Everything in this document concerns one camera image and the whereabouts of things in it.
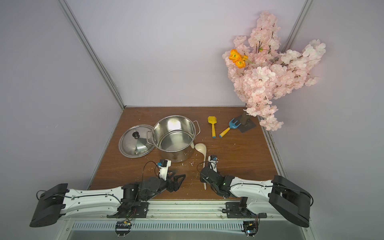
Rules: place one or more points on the stainless steel pot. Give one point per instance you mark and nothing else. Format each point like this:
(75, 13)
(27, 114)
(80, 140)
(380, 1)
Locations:
(174, 137)

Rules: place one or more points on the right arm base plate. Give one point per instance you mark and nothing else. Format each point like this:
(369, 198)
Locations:
(233, 210)

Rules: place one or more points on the yellow toy shovel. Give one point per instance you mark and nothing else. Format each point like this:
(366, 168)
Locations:
(212, 120)

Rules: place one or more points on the circuit board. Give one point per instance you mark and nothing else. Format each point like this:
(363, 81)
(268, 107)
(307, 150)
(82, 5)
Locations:
(123, 228)
(250, 228)

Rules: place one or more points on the glass pot lid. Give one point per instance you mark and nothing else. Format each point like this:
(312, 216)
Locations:
(134, 142)

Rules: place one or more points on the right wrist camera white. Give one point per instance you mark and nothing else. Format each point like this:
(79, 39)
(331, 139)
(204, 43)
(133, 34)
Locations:
(213, 160)

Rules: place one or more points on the right circuit board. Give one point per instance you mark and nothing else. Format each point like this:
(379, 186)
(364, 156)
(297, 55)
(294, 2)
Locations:
(250, 228)

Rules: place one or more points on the orange artificial flower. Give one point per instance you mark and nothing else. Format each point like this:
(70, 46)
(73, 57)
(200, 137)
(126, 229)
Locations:
(239, 60)

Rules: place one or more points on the left circuit board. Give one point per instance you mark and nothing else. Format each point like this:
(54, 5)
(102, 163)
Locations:
(123, 228)

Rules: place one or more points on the pink artificial blossom tree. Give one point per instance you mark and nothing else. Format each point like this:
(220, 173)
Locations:
(269, 74)

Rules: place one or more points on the aluminium mounting rail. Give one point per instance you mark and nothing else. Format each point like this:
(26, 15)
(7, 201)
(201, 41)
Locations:
(185, 210)

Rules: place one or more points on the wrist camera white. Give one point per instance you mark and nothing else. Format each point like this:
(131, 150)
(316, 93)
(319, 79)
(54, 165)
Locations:
(163, 166)
(213, 160)

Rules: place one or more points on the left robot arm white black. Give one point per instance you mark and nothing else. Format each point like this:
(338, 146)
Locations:
(60, 202)

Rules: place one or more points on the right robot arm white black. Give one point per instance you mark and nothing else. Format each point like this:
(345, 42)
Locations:
(289, 200)

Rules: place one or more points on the dark tree base plate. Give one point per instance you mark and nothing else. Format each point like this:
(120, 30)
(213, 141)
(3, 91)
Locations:
(249, 123)

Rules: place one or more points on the cream plastic ladle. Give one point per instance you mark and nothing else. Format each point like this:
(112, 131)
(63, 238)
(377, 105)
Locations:
(202, 149)

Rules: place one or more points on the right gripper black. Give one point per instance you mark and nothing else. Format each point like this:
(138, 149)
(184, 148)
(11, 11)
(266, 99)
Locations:
(205, 174)

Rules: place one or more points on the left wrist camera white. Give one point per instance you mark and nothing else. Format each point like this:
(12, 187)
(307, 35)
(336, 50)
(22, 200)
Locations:
(163, 166)

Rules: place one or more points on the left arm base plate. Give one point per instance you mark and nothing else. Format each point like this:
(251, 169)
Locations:
(138, 210)

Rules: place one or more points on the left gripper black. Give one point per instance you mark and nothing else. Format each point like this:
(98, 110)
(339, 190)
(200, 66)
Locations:
(170, 182)

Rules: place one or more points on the blue yellow toy rake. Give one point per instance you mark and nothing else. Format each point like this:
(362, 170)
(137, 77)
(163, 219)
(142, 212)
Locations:
(233, 124)

